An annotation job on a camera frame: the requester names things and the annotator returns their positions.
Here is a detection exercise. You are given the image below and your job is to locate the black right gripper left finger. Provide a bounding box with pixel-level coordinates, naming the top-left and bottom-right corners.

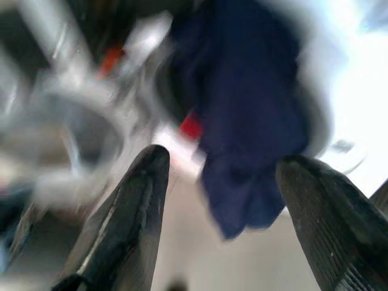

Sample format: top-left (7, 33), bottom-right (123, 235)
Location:
top-left (53, 144), bottom-right (170, 291)

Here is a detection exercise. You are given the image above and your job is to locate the navy shirt with red trim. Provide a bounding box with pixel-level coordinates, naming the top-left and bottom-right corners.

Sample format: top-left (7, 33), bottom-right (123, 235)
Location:
top-left (168, 0), bottom-right (315, 241)

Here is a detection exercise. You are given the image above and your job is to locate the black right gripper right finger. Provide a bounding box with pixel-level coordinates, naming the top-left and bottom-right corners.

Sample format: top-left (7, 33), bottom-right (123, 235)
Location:
top-left (277, 156), bottom-right (388, 291)

